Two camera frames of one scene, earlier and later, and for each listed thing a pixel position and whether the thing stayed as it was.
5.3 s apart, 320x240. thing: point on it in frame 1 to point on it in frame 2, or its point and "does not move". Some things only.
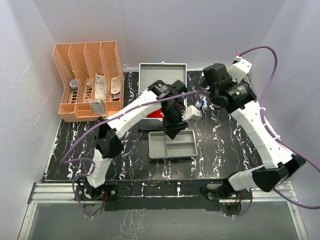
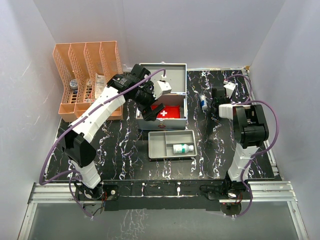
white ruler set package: (100, 87) does not move
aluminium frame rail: (68, 193) does not move
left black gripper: (172, 128) to (148, 114)
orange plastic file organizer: (87, 71) does not move
